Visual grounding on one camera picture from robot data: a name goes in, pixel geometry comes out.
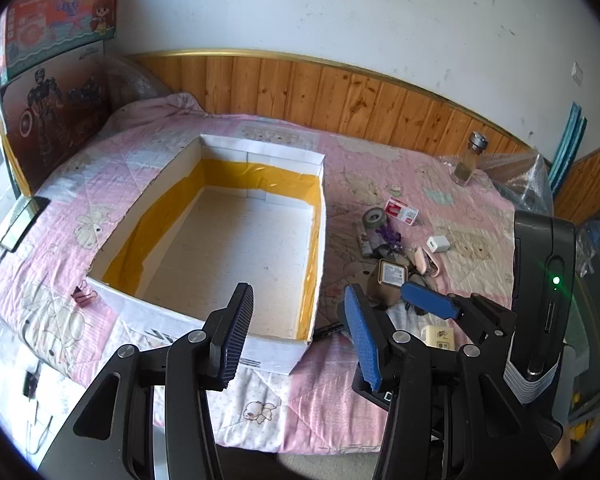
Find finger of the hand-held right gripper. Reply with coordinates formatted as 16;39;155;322
401;281;518;346
352;377;398;413

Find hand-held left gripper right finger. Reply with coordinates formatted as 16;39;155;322
342;284;561;480

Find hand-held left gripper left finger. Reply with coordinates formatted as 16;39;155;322
39;282;255;480

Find black pen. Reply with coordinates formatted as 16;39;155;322
312;322;348;343

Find small cream box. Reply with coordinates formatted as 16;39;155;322
421;324;456;350

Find small brown labelled box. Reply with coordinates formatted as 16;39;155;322
369;259;412;306

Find white cardboard box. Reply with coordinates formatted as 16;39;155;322
86;133;328;377

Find pink printed blanket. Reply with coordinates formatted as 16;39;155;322
0;92;518;456

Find clear plastic bag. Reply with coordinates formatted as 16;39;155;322
575;220;600;276

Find red and white staple box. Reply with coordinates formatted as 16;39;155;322
384;197;421;226

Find green tape roll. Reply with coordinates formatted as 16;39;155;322
362;206;388;231

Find clear bubble wrap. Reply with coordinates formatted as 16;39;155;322
105;55;181;111
440;145;556;221

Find glass bottle with metal cap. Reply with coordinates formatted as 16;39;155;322
452;131;488;187

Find pink binder clip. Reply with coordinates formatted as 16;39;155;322
71;281;97;306

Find blue foam strips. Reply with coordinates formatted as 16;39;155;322
550;101;588;191

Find black smartphone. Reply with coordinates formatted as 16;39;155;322
0;196;51;253

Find dark robot toy box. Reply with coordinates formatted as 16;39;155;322
0;42;112;196

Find pink toy washing machine box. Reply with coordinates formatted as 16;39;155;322
0;0;120;83

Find wooden wall panel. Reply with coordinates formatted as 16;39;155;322
125;49;536;161
552;137;600;226

